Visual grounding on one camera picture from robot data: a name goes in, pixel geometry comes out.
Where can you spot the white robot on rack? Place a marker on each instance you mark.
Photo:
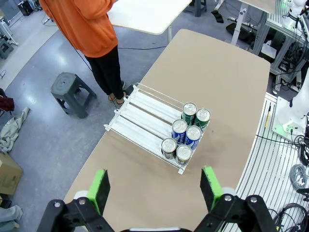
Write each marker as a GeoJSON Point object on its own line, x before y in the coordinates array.
{"type": "Point", "coordinates": [295, 12]}

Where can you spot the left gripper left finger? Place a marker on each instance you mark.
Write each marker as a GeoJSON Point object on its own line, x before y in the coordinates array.
{"type": "Point", "coordinates": [99, 188]}

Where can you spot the grey cloth heap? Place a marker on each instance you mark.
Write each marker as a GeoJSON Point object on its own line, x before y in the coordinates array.
{"type": "Point", "coordinates": [12, 130]}

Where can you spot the green beverage can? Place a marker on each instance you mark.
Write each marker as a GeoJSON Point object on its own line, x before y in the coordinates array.
{"type": "Point", "coordinates": [202, 117]}
{"type": "Point", "coordinates": [189, 112]}

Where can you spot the blue beverage can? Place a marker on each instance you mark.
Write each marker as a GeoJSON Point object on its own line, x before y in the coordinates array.
{"type": "Point", "coordinates": [193, 136]}
{"type": "Point", "coordinates": [179, 129]}

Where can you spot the black beverage can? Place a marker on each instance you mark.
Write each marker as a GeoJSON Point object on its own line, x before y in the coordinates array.
{"type": "Point", "coordinates": [169, 147]}
{"type": "Point", "coordinates": [184, 154]}

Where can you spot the chair with red clothes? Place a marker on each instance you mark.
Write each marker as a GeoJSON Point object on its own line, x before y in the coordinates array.
{"type": "Point", "coordinates": [6, 102]}

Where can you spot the slotted aluminium base plate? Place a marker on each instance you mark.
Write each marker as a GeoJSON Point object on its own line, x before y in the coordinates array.
{"type": "Point", "coordinates": [265, 169]}

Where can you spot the beige background table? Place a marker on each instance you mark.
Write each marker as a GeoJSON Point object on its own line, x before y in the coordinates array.
{"type": "Point", "coordinates": [256, 4]}

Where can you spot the brown cardboard box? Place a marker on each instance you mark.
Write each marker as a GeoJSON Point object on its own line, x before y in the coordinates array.
{"type": "Point", "coordinates": [8, 174]}

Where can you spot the grey plastic stool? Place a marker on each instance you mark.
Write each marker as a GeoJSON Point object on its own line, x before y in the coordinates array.
{"type": "Point", "coordinates": [65, 83]}

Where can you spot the person in orange hoodie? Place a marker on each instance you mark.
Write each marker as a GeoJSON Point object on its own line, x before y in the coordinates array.
{"type": "Point", "coordinates": [84, 29]}

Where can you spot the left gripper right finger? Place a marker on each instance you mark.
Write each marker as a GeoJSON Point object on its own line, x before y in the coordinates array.
{"type": "Point", "coordinates": [210, 186]}

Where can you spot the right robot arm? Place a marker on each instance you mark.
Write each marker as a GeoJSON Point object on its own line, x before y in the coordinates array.
{"type": "Point", "coordinates": [287, 113]}

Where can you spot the large white table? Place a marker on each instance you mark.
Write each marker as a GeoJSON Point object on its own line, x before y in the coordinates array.
{"type": "Point", "coordinates": [144, 14]}

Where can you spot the aluminium frame rack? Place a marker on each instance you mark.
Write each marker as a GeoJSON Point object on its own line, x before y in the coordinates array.
{"type": "Point", "coordinates": [285, 48]}

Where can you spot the yellow pen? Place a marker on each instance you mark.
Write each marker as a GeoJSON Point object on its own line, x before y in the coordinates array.
{"type": "Point", "coordinates": [267, 118]}

